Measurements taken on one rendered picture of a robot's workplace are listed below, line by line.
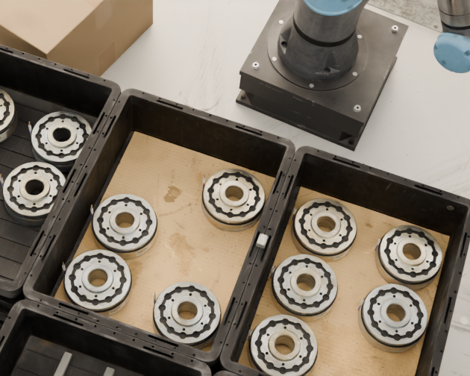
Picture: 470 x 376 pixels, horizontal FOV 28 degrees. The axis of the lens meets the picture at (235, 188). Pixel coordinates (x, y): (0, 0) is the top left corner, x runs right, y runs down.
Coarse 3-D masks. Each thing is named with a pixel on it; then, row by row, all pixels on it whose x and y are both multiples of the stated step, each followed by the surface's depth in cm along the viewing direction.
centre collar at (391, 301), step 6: (390, 300) 144; (396, 300) 144; (384, 306) 144; (402, 306) 144; (408, 306) 144; (384, 312) 143; (408, 312) 144; (384, 318) 143; (408, 318) 143; (390, 324) 142; (396, 324) 142; (402, 324) 143
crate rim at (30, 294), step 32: (128, 96) 152; (256, 128) 151; (96, 160) 146; (288, 160) 148; (64, 224) 140; (256, 256) 139; (32, 288) 134; (96, 320) 132; (224, 320) 134; (192, 352) 131
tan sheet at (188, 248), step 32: (128, 160) 158; (160, 160) 158; (192, 160) 159; (128, 192) 155; (160, 192) 155; (192, 192) 155; (128, 224) 152; (160, 224) 152; (192, 224) 153; (256, 224) 153; (160, 256) 149; (192, 256) 150; (224, 256) 150; (160, 288) 146; (224, 288) 147; (128, 320) 143
